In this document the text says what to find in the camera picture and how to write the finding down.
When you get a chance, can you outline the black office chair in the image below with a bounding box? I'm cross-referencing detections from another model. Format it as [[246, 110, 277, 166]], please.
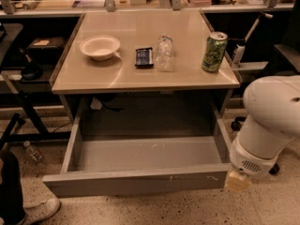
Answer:
[[230, 0, 300, 175]]

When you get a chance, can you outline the black joystick device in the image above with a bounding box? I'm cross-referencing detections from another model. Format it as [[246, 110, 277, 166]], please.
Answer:
[[19, 48, 43, 81]]

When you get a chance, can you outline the white spray bottle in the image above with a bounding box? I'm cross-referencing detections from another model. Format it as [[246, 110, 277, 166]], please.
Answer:
[[232, 12, 273, 67]]

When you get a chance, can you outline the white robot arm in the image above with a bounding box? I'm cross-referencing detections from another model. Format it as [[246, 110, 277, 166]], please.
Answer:
[[225, 75, 300, 191]]

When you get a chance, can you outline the black desk frame left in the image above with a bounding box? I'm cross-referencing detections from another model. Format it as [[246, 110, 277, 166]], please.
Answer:
[[0, 22, 71, 148]]

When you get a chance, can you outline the dark trouser leg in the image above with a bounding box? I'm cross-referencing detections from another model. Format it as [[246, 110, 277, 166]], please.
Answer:
[[0, 150, 25, 225]]

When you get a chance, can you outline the black box on shelf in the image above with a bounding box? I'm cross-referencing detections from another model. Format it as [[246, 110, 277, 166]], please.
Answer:
[[27, 37, 66, 59]]

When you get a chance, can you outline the white sneaker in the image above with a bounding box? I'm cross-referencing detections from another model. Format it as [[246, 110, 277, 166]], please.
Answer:
[[22, 198, 61, 225]]

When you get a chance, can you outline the dark blue snack packet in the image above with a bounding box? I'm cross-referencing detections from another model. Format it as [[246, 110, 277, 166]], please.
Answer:
[[135, 47, 154, 68]]

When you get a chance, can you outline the grey drawer cabinet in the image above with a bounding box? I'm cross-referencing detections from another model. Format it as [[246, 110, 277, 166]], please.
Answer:
[[48, 9, 243, 124]]

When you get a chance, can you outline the green soda can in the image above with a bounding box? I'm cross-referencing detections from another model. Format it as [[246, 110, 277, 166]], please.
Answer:
[[202, 32, 228, 72]]

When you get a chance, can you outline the clear plastic water bottle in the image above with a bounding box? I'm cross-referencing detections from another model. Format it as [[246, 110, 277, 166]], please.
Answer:
[[155, 34, 173, 71]]

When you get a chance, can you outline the grey top drawer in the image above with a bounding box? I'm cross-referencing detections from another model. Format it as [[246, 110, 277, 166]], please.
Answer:
[[43, 96, 231, 197]]

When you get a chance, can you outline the plastic bottle on floor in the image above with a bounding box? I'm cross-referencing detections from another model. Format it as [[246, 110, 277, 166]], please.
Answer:
[[23, 141, 44, 162]]

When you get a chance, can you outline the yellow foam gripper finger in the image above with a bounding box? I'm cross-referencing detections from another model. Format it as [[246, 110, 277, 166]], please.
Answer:
[[224, 170, 252, 192]]

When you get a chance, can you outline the white paper bowl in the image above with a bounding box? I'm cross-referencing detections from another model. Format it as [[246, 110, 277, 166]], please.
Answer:
[[80, 35, 120, 61]]

